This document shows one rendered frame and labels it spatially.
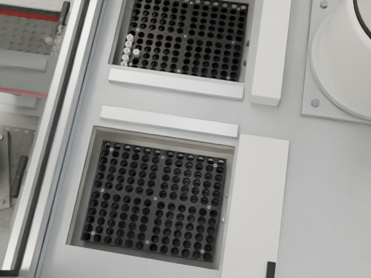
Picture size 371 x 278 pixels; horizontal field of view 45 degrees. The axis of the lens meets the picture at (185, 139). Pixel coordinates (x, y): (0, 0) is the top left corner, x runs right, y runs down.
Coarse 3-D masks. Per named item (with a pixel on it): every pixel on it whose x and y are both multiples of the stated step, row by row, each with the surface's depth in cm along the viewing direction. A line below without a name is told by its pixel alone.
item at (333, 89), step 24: (312, 0) 80; (336, 0) 80; (360, 0) 59; (312, 24) 79; (336, 24) 66; (360, 24) 60; (312, 48) 76; (336, 48) 67; (360, 48) 61; (312, 72) 76; (336, 72) 70; (360, 72) 65; (312, 96) 75; (336, 96) 73; (360, 96) 70; (360, 120) 74
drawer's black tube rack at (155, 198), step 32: (128, 160) 79; (160, 160) 78; (192, 160) 78; (224, 160) 78; (128, 192) 77; (160, 192) 77; (192, 192) 80; (96, 224) 75; (128, 224) 75; (160, 224) 75; (192, 224) 75; (192, 256) 74
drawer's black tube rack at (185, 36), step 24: (144, 0) 88; (168, 0) 88; (192, 0) 88; (216, 0) 88; (144, 24) 87; (168, 24) 86; (192, 24) 86; (216, 24) 86; (240, 24) 86; (144, 48) 85; (168, 48) 85; (192, 48) 85; (216, 48) 84; (240, 48) 85; (192, 72) 83; (216, 72) 87
